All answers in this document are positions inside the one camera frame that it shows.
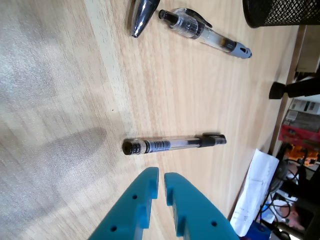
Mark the clear grey grip pen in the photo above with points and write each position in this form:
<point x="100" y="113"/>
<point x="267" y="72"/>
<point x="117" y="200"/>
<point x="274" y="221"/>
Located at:
<point x="212" y="37"/>

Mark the red cardboard box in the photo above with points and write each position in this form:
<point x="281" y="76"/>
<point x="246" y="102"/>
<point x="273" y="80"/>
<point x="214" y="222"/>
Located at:
<point x="300" y="136"/>

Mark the white green cardboard box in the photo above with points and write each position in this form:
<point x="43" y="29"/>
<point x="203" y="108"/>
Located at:
<point x="303" y="105"/>

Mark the black camera tripod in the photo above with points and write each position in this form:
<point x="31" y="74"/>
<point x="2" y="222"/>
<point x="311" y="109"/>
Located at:
<point x="277" y="90"/>

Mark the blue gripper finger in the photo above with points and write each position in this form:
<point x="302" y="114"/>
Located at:
<point x="200" y="215"/>
<point x="125" y="215"/>

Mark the clear black capped pen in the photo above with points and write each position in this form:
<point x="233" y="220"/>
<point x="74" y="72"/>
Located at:
<point x="175" y="143"/>

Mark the orange plastic object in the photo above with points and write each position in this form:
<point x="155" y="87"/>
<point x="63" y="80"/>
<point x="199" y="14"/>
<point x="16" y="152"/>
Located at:
<point x="298" y="152"/>

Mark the blue plastic object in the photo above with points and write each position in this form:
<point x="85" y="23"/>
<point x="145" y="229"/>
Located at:
<point x="258" y="231"/>

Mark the white paper sheet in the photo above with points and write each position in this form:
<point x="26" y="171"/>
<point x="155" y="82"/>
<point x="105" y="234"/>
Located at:
<point x="257" y="187"/>

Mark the black mesh pen holder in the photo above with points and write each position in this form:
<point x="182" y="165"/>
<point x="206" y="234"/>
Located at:
<point x="275" y="12"/>

